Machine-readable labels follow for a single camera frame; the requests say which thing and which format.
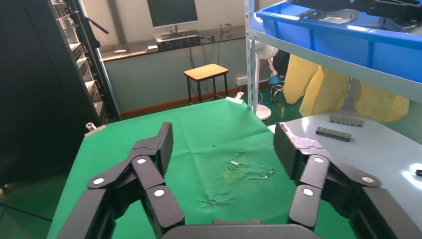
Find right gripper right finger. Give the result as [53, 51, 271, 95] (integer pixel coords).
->
[273, 122, 422, 239]

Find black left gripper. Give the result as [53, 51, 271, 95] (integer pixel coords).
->
[286, 0, 422, 20]

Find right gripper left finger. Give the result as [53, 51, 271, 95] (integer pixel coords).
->
[56, 122, 185, 239]

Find grey metal connector strip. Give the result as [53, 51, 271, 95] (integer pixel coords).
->
[328, 114, 365, 127]
[315, 126, 352, 143]

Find blue plastic bin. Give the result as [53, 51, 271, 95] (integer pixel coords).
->
[256, 0, 422, 84]

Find silver binder clip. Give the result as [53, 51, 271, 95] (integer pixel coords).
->
[225, 92, 245, 104]
[84, 122, 107, 137]

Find green table cloth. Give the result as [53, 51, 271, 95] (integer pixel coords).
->
[46, 98, 360, 239]

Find grey workbench counter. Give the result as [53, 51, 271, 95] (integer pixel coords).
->
[98, 23, 248, 120]

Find large yellow plastic bag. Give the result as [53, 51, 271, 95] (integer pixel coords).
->
[298, 64, 410, 123]

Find wooden top stool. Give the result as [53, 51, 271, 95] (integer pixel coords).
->
[183, 63, 230, 106]

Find black rack device box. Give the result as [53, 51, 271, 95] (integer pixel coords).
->
[153, 29, 203, 52]

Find white metal shelf rack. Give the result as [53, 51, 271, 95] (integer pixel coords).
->
[244, 0, 422, 113]

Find black server cabinet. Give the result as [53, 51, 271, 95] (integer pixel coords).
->
[0, 0, 121, 187]

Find black computer monitor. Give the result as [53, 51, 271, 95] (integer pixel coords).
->
[146, 0, 200, 34]

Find stamped sheet metal bracket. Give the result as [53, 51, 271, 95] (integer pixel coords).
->
[298, 8, 360, 25]

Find white pedestal fan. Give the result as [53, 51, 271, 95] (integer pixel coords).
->
[254, 42, 280, 121]

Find loose wire bundle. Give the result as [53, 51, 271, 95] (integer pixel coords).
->
[267, 74, 285, 104]

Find black desk cables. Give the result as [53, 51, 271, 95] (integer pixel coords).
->
[188, 36, 222, 68]

